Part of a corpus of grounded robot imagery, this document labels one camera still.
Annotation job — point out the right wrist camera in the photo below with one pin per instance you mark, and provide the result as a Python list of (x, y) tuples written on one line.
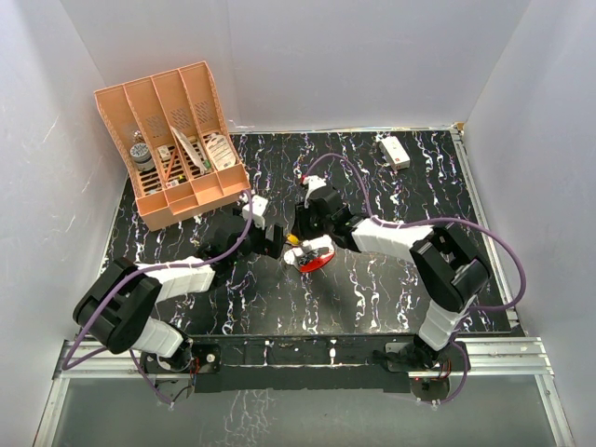
[(311, 183)]

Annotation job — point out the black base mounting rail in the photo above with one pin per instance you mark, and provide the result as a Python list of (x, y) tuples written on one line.
[(212, 364)]

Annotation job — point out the small white card box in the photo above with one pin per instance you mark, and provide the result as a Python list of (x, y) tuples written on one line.
[(164, 153)]

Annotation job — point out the peach plastic desk organizer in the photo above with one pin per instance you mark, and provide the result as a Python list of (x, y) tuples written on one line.
[(143, 110)]

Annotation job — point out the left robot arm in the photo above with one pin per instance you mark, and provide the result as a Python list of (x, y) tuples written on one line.
[(117, 308)]

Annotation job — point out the grey round jar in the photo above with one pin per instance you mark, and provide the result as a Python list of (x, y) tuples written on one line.
[(141, 156)]

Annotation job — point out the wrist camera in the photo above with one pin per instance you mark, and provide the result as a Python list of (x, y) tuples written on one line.
[(255, 210), (311, 183)]

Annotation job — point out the orange pencil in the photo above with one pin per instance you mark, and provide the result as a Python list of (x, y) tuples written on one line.
[(171, 164)]

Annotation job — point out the white labelled pouch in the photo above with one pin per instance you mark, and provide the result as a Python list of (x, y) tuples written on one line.
[(220, 151)]

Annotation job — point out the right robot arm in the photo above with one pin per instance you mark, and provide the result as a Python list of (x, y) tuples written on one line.
[(450, 266)]

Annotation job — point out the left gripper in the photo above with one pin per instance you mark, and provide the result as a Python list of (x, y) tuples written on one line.
[(271, 248)]

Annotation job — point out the red black keyring holder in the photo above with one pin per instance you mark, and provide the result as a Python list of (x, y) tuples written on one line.
[(310, 255)]

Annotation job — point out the white paper packet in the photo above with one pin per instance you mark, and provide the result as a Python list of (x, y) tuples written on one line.
[(190, 150)]

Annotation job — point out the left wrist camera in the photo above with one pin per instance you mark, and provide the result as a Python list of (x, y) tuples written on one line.
[(255, 210)]

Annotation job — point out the key with yellow tag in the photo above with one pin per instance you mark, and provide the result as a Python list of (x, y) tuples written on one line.
[(294, 240)]

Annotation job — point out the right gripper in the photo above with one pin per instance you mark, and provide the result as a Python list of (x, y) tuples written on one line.
[(301, 227)]

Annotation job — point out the white box red label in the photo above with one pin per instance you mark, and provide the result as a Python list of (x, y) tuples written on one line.
[(395, 153)]

